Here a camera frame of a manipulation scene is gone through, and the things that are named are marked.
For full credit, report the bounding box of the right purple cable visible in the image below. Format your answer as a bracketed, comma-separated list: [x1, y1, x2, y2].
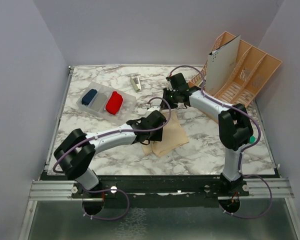
[167, 65, 274, 220]

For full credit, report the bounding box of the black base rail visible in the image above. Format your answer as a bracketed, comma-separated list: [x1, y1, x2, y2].
[40, 174, 249, 213]

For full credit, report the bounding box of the purple cable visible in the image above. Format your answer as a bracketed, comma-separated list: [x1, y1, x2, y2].
[52, 96, 173, 221]
[167, 65, 274, 220]

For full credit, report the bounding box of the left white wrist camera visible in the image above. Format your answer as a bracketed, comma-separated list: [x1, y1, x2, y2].
[146, 105, 161, 113]

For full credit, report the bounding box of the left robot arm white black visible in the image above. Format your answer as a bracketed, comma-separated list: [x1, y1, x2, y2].
[53, 110, 169, 198]

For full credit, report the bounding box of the green grey eraser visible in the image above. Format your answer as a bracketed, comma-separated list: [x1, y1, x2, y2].
[249, 136, 256, 144]

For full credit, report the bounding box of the grey rolled underwear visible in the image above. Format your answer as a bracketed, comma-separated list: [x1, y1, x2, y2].
[90, 93, 108, 113]

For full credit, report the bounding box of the beige underwear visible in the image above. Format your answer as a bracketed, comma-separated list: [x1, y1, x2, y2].
[142, 110, 189, 157]

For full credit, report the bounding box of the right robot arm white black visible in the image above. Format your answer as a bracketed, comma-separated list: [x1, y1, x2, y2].
[163, 73, 254, 196]

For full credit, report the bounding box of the aluminium frame rail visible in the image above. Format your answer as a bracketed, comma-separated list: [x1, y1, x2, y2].
[17, 65, 295, 240]

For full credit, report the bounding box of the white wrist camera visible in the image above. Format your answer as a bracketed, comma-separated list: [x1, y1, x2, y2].
[146, 105, 161, 113]
[166, 80, 174, 91]

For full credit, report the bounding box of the red boxer underwear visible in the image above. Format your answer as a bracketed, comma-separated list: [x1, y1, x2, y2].
[105, 91, 124, 115]

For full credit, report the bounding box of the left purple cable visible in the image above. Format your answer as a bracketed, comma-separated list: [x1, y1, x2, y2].
[52, 96, 173, 221]

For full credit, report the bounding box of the white folder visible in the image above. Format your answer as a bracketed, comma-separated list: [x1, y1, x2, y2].
[204, 34, 241, 96]

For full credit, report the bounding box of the navy rolled underwear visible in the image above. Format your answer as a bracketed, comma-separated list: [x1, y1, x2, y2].
[81, 89, 98, 106]

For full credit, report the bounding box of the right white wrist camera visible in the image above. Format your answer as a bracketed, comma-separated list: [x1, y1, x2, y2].
[166, 80, 174, 91]

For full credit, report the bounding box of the clear plastic storage box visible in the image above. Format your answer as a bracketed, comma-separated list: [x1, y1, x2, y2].
[76, 82, 137, 125]

